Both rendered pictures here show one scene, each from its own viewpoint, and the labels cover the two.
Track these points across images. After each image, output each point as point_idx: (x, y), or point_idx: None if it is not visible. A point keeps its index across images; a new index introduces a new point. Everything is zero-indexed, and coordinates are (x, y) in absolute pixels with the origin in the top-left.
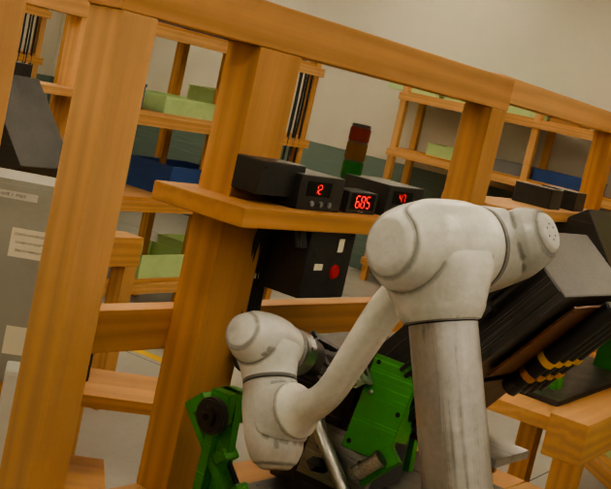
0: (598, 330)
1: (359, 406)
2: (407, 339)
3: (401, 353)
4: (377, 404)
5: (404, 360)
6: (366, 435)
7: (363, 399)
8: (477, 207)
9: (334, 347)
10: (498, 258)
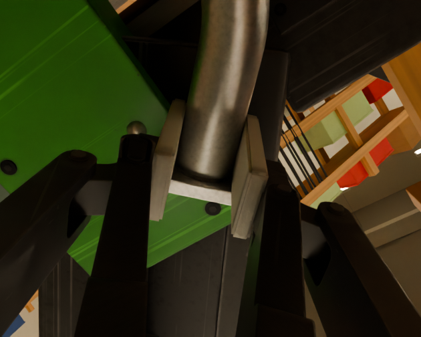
0: None
1: (113, 60)
2: (212, 307)
3: (194, 261)
4: (81, 128)
5: (170, 256)
6: None
7: (129, 89)
8: None
9: (312, 295)
10: None
